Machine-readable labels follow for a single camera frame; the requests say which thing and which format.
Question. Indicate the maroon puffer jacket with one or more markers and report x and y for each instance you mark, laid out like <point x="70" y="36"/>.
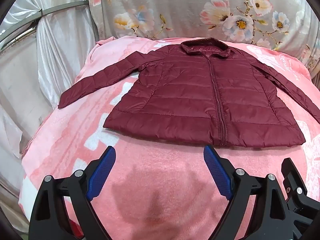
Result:
<point x="190" y="97"/>

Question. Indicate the grey metal bar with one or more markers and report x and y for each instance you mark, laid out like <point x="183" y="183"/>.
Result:
<point x="60" y="8"/>

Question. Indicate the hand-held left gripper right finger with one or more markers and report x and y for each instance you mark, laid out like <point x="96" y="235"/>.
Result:
<point x="217" y="172"/>

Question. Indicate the white satin curtain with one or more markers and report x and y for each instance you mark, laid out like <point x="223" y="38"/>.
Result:
<point x="50" y="55"/>

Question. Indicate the grey floral blanket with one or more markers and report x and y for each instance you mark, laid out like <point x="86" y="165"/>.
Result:
<point x="180" y="10"/>

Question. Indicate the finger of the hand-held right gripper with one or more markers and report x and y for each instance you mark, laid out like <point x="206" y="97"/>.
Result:
<point x="291" y="172"/>

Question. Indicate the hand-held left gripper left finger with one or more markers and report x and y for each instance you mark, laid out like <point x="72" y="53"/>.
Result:
<point x="101" y="175"/>

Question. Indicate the pink printed blanket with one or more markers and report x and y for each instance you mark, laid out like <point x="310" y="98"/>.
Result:
<point x="150" y="170"/>

